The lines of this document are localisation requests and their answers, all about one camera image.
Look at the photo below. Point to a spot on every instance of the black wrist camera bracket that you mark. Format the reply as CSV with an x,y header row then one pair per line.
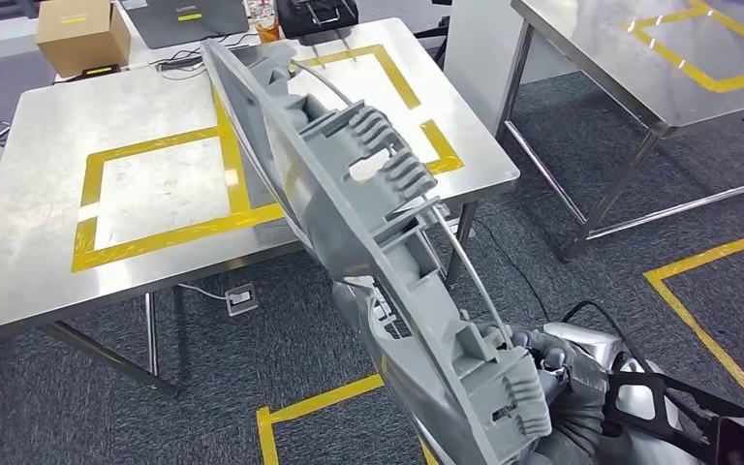
x,y
641,376

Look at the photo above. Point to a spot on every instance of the brown cardboard box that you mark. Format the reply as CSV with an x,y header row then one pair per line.
x,y
83,38

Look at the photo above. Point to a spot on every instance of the steel workbench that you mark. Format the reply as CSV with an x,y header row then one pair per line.
x,y
45,192

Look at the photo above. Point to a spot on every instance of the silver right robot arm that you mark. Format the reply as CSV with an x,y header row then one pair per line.
x,y
580,423

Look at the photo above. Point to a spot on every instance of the iced tea plastic cup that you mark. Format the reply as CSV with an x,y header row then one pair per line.
x,y
264,22

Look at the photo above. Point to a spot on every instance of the steel table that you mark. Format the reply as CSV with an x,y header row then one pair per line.
x,y
603,64

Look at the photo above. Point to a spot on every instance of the grey floor socket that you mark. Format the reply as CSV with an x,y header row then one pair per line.
x,y
241,300

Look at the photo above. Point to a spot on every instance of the silver plastic wheel cover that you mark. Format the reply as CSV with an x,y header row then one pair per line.
x,y
359,224

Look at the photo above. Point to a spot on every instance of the grey laptop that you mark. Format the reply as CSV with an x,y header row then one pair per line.
x,y
186,22

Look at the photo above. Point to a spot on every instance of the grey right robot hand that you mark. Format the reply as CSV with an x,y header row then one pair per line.
x,y
564,359

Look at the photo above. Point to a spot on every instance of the black remote controller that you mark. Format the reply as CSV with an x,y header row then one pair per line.
x,y
317,19

